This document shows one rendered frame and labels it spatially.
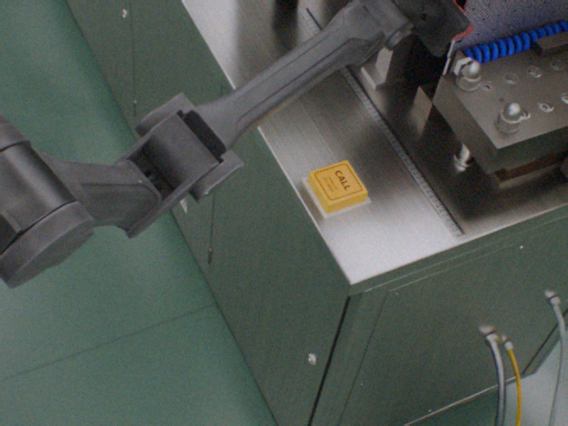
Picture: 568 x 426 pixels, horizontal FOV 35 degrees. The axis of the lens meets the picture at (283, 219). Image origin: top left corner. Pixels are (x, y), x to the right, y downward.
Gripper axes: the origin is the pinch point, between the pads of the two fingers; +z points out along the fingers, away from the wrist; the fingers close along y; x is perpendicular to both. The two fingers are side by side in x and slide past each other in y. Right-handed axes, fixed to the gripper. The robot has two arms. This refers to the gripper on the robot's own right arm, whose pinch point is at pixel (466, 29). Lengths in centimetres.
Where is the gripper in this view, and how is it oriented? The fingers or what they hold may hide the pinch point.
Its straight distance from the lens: 147.8
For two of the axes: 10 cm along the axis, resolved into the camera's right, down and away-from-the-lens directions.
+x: 5.4, -6.6, -5.3
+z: 7.2, 0.3, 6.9
